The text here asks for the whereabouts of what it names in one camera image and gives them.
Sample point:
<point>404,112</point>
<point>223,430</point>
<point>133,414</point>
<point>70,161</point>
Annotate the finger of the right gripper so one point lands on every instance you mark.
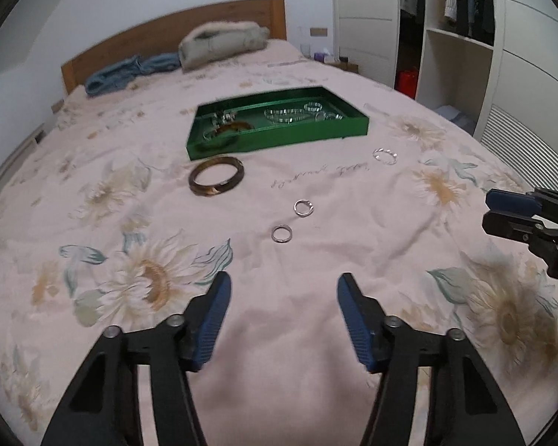
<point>505,201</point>
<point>519,227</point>

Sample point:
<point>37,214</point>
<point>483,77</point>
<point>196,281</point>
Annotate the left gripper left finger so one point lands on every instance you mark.
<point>101,404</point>

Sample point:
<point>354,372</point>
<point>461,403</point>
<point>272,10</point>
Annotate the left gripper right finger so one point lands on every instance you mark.
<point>466,405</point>

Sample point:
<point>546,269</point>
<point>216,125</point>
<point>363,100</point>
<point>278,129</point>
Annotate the silver wrist watch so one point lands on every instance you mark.
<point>326,116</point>

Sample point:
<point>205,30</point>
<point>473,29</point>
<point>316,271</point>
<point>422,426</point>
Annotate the dark brown bangle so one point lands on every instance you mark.
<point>216,176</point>

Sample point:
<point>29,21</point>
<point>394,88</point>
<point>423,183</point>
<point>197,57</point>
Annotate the amber orange bangle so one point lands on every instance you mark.
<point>234,126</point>

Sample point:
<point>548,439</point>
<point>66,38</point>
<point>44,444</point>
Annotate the green jewelry tray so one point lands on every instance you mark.
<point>279,118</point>

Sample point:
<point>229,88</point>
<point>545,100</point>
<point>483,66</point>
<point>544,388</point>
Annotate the white wardrobe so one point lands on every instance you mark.
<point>505,95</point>

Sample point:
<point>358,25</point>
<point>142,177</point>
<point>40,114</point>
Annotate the red box in wardrobe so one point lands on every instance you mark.
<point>407,81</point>

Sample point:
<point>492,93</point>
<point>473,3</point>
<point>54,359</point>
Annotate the pink floral bed cover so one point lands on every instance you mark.
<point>99,227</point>

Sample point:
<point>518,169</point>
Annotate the wooden nightstand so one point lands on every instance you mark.
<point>345,66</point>

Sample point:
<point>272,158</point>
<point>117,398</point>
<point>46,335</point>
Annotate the blue tissue box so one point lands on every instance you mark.
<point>324,57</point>

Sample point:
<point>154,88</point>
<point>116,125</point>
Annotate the drinking glass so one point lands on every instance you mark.
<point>305,49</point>

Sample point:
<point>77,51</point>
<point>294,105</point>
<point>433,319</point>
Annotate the beige fur-trimmed jacket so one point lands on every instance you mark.
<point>217,40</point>

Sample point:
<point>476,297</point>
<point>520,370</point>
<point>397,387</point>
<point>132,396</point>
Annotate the blue folded blanket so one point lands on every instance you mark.
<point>116,77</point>

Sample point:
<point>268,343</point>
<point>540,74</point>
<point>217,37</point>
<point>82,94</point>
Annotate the wooden headboard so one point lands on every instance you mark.
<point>163,34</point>

